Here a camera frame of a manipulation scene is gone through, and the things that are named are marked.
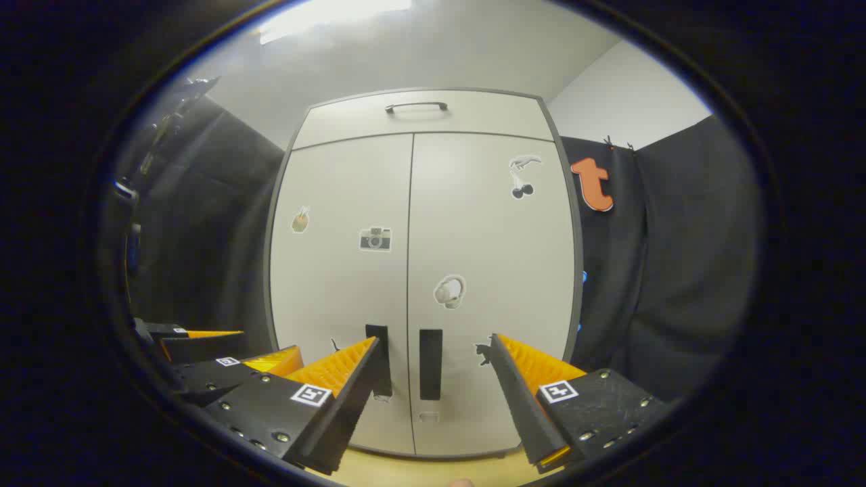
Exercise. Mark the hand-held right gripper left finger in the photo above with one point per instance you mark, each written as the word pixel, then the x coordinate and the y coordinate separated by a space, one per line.
pixel 345 412

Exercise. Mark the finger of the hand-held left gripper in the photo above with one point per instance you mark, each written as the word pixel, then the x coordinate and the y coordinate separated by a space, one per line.
pixel 216 379
pixel 203 346

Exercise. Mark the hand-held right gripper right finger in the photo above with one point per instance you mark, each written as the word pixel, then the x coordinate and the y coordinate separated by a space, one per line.
pixel 524 412

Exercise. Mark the white shoe cabinet door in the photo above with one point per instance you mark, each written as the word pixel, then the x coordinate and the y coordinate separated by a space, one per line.
pixel 500 270
pixel 338 291

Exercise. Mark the white double-door shoe cabinet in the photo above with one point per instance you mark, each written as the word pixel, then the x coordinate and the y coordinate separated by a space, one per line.
pixel 473 115

